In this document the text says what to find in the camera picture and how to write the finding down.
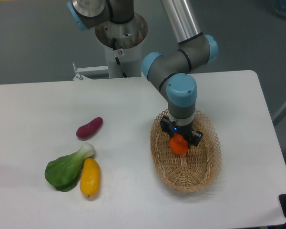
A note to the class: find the purple sweet potato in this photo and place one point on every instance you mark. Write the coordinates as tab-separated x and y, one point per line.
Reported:
90	128

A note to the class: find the green bok choy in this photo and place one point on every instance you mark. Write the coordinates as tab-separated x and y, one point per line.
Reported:
64	172

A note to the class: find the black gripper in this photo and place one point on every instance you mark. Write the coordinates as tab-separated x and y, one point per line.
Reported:
186	131

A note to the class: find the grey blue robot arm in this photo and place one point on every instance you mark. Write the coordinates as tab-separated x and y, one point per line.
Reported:
169	75

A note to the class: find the yellow mango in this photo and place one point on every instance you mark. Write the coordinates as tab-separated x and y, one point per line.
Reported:
91	178

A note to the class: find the orange fruit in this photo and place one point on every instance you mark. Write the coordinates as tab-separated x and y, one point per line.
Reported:
178	144

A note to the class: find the woven wicker basket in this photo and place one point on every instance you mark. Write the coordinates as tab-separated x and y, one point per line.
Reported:
193	171

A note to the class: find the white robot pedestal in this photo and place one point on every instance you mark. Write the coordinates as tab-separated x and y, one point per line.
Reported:
122	38

